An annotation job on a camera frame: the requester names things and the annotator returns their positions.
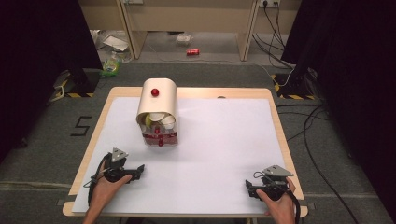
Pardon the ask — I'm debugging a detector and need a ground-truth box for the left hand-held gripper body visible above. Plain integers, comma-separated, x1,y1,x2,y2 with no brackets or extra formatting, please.
103,147,140,183

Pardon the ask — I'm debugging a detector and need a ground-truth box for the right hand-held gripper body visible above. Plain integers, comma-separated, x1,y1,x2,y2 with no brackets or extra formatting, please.
257,164,294,201

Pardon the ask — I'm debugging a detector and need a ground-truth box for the cream roll-top storage box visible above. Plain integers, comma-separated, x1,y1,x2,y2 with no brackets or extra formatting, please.
135,77,179,147

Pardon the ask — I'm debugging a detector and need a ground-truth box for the person's right hand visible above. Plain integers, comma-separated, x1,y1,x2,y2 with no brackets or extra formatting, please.
255,176,297,224

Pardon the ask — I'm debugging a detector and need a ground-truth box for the person's left hand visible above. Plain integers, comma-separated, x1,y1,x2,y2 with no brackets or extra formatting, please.
88,174,134,213

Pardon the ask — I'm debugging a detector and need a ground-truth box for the white cup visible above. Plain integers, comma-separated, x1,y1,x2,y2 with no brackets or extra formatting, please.
148,112,166,123
162,115,177,131

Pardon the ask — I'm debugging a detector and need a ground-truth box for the black stand base striped tape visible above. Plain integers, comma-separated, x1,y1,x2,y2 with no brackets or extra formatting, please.
270,72,318,101
49,68,102,102

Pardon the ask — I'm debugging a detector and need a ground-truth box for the wooden table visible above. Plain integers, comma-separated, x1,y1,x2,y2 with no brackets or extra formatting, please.
62,86,309,218

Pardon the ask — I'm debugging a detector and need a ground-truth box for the green packet on floor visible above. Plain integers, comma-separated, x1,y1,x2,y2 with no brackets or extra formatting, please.
100,51,123,78

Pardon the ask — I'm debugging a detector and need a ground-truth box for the black curtain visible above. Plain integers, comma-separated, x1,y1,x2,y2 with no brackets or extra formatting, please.
280,0,396,216
0,0,104,164

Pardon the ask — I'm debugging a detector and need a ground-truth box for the clear plastic container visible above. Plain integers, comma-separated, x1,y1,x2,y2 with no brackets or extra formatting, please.
176,33,194,47

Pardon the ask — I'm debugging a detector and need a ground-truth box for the beige wooden desk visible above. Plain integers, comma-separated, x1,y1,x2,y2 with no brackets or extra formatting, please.
78,0,303,63

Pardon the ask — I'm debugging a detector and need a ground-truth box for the right hand-held gripper cable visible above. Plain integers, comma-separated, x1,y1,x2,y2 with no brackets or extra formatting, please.
252,171,303,224

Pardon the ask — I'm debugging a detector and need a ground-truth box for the hand-held gripper cable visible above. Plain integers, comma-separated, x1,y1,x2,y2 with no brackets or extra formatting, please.
252,171,303,224
82,153,114,207

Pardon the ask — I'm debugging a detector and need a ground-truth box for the left hand-held gripper cable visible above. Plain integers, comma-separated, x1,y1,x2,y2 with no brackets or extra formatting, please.
82,153,114,207

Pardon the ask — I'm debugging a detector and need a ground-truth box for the black floor cable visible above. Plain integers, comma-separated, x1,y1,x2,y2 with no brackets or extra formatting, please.
275,104,362,224

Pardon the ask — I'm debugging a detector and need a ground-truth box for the white floor cable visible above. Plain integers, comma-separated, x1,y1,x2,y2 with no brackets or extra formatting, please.
145,41,295,88

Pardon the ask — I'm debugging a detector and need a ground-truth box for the bundle of black socket cables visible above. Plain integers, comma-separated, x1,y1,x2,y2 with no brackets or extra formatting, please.
251,1,295,70

